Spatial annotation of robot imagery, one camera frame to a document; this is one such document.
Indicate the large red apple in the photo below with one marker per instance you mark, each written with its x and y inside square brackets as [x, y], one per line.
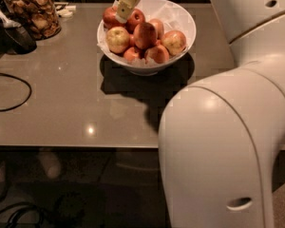
[145, 35]

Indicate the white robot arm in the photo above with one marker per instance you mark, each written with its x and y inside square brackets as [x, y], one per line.
[219, 137]

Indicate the red apple back middle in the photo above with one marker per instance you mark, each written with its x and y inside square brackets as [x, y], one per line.
[134, 19]

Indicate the dark red apple back left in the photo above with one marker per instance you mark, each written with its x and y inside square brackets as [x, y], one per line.
[109, 18]

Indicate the white bowl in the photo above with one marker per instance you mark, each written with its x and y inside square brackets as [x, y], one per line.
[173, 16]

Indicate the yellow green apple left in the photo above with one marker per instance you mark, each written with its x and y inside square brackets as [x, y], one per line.
[117, 39]

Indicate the pale red apple back right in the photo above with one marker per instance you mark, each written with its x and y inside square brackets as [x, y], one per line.
[157, 23]

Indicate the red apple front left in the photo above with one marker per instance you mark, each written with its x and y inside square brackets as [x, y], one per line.
[133, 53]

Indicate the red apple front right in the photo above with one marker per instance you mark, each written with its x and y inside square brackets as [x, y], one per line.
[159, 54]

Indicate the yellow red apple right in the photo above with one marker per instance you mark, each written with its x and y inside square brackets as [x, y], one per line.
[174, 41]

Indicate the small white items behind jar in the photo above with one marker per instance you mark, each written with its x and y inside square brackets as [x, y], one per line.
[65, 11]

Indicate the glass jar of dried chips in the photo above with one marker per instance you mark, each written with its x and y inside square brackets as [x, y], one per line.
[39, 16]

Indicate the black round appliance with spoon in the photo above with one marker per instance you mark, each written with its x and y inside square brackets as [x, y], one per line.
[17, 36]

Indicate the white shoe under table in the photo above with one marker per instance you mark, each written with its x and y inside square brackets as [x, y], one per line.
[50, 163]

